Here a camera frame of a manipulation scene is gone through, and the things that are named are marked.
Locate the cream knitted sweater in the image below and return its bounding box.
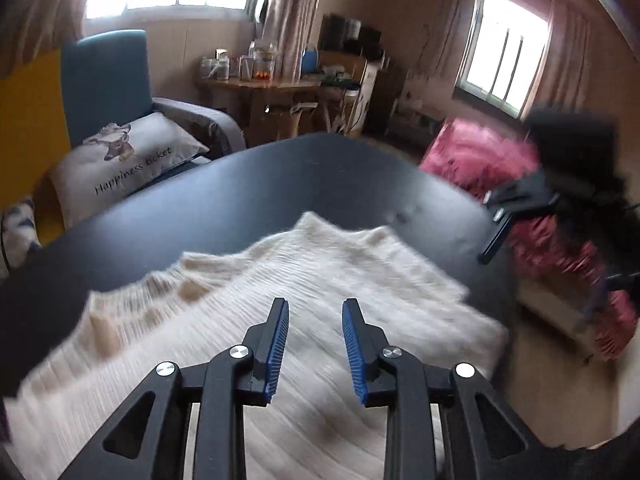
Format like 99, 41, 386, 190
2, 210, 511, 480

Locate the blue folding chair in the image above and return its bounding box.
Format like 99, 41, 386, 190
300, 47, 320, 76

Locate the pink ruffled bed cover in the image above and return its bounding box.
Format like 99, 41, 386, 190
420, 118, 638, 360

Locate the white low shelf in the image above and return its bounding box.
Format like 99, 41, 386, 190
386, 102, 445, 148

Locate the grey deer print pillow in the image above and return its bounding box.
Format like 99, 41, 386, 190
51, 112, 208, 229

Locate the wooden side table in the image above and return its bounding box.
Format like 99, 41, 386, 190
194, 78, 320, 148

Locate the triangle pattern pillow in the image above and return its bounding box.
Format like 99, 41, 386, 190
0, 195, 41, 282

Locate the black television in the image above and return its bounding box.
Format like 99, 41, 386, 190
318, 13, 385, 63

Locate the large clear jar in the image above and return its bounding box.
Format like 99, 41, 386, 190
252, 42, 278, 81

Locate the pink middle curtain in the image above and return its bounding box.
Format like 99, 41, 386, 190
262, 0, 319, 81

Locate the multicolour sofa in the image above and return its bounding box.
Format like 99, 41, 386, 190
0, 28, 249, 241

